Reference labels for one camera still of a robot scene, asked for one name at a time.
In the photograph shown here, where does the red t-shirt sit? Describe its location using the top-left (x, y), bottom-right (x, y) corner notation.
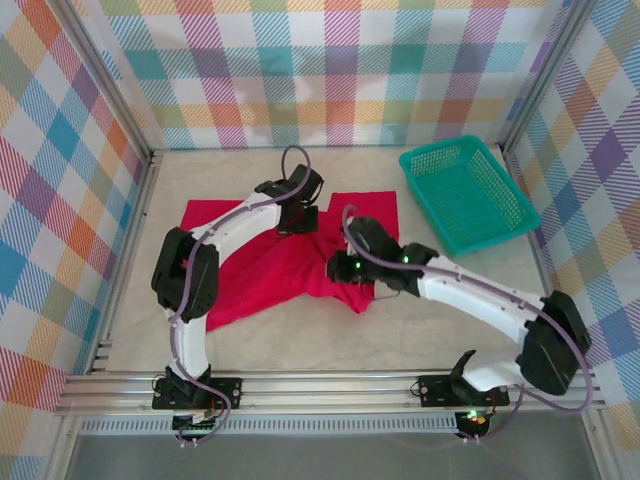
top-left (179, 188), bottom-right (404, 334)

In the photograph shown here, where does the teal plastic mesh basket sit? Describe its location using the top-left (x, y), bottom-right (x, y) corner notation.
top-left (398, 134), bottom-right (541, 256)

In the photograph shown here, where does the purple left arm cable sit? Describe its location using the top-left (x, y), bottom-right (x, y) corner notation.
top-left (167, 144), bottom-right (314, 449)

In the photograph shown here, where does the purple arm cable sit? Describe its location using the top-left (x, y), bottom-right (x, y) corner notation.
top-left (341, 203), bottom-right (599, 444)
top-left (167, 144), bottom-right (314, 449)

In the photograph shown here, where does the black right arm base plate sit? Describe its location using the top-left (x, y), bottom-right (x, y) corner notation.
top-left (417, 373), bottom-right (511, 407)

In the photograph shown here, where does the long aluminium mounting rail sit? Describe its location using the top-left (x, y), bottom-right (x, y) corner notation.
top-left (54, 369), bottom-right (609, 416)

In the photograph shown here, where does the aluminium table side rail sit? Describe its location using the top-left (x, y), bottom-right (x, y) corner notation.
top-left (84, 149), bottom-right (166, 376)
top-left (499, 144), bottom-right (581, 371)

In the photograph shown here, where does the grey slotted cable duct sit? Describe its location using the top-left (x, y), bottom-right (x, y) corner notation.
top-left (79, 417), bottom-right (461, 435)

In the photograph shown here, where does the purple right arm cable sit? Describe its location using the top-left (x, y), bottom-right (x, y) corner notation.
top-left (341, 203), bottom-right (599, 444)

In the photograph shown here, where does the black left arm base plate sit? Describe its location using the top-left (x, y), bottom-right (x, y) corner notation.
top-left (152, 377), bottom-right (244, 412)

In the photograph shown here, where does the aluminium frame post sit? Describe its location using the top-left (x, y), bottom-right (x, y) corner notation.
top-left (47, 0), bottom-right (164, 161)
top-left (499, 0), bottom-right (596, 151)

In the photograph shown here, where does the aluminium frame leg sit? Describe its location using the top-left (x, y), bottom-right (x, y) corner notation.
top-left (582, 410), bottom-right (619, 480)
top-left (47, 413), bottom-right (81, 480)

